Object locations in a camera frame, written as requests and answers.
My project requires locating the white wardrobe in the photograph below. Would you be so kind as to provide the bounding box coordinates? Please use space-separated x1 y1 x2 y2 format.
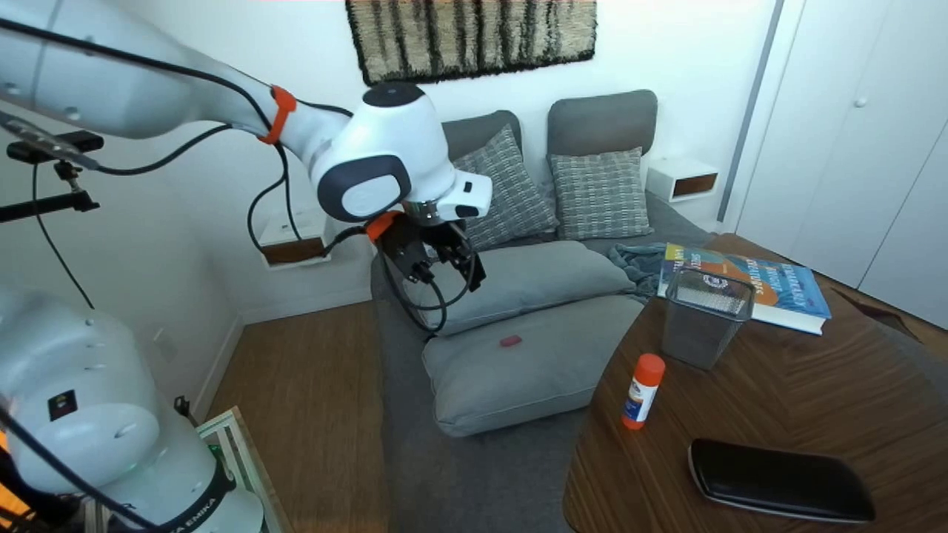
717 0 948 331

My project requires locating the colourful hardcover book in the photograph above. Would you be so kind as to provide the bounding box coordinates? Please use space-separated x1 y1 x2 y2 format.
657 243 833 336

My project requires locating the camera on mount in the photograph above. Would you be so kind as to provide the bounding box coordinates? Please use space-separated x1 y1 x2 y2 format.
0 111 105 224

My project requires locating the white wall nightstand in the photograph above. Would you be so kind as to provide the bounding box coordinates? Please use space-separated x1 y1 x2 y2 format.
257 209 331 270
645 156 720 204

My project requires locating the orange capped glue stick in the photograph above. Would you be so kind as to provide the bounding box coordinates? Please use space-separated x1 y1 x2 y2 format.
621 352 667 431

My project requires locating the grey bed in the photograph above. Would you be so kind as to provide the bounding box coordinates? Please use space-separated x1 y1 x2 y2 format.
370 90 717 533

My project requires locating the teal blanket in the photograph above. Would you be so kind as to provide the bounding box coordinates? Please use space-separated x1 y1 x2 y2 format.
607 242 669 298

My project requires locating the large grey pillow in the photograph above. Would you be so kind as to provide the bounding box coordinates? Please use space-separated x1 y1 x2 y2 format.
402 241 638 338
422 295 647 438

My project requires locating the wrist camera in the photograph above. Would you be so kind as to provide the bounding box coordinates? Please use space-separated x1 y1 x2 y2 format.
378 214 439 286

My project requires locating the black flat case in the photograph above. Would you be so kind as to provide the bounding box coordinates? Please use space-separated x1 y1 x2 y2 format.
687 438 878 526

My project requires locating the grey headboard pad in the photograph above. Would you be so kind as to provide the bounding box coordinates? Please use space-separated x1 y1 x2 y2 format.
547 90 659 158
441 110 524 162

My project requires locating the grey mesh pen cup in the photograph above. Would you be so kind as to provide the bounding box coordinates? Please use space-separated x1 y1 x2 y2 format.
661 267 757 372

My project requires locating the black cable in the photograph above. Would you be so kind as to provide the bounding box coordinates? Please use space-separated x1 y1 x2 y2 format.
32 163 96 311

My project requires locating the woven wall hanging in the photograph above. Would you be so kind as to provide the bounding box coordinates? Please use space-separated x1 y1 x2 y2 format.
345 0 598 87

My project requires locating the grey checked cushion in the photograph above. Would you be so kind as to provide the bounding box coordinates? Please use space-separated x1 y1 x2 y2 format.
451 124 559 252
549 147 653 242

